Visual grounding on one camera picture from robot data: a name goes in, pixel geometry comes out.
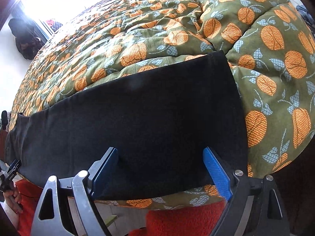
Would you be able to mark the black pants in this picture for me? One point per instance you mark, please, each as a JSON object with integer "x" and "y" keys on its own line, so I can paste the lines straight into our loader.
{"x": 160, "y": 121}

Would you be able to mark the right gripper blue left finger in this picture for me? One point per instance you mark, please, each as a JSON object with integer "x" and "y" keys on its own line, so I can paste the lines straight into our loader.
{"x": 100, "y": 173}

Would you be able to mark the dark clothes hanging on wall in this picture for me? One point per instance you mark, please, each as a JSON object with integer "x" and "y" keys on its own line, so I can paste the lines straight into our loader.
{"x": 27, "y": 41}

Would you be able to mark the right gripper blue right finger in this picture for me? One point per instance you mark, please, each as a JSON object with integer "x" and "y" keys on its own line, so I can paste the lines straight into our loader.
{"x": 222, "y": 174}

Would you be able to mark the red dark clothes pile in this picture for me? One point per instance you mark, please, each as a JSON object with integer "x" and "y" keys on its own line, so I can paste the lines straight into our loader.
{"x": 54, "y": 25}

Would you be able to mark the green orange patterned bedspread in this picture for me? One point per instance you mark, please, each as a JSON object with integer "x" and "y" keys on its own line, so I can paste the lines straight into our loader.
{"x": 268, "y": 45}

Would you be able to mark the red fuzzy rug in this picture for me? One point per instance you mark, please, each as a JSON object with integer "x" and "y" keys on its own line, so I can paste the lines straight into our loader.
{"x": 187, "y": 221}

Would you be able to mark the person's left hand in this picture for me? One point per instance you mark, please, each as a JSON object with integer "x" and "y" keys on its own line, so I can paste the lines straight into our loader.
{"x": 13, "y": 199}

